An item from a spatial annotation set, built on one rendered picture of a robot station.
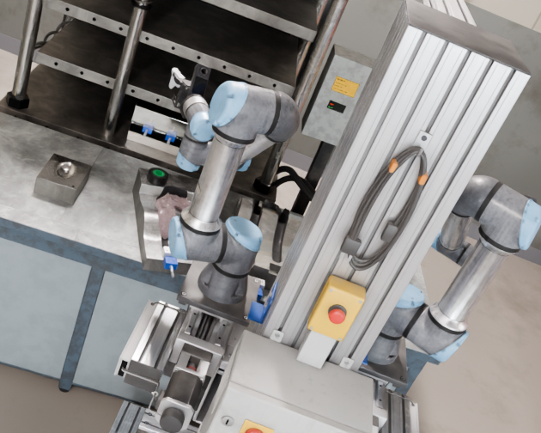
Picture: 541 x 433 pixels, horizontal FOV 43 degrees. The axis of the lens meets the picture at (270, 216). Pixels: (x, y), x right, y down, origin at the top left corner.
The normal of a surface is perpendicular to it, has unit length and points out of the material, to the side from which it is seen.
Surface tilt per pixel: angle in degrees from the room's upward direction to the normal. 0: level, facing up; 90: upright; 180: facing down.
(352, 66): 90
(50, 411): 0
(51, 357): 90
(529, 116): 90
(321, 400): 0
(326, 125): 90
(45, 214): 0
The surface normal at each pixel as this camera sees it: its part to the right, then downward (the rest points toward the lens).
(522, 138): -0.15, 0.48
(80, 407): 0.34, -0.80
